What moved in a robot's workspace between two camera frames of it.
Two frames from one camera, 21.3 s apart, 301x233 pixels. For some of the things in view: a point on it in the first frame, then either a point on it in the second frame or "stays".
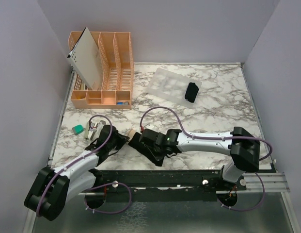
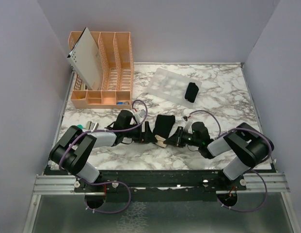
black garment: [157, 156] → [164, 124]
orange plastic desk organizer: [113, 50] stays
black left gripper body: [118, 141] → [136, 133]
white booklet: [83, 57] stays
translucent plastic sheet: [172, 86] stays
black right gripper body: [157, 148] → [188, 138]
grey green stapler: [91, 129] stays
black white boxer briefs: [192, 92] stays
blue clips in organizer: [125, 103] stays
